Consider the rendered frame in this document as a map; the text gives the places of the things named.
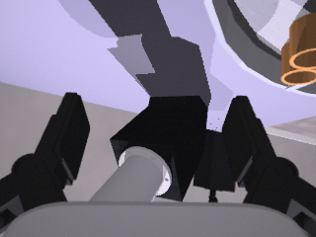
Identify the bronze bushing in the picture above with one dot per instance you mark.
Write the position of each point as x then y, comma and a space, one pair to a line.
294, 76
302, 38

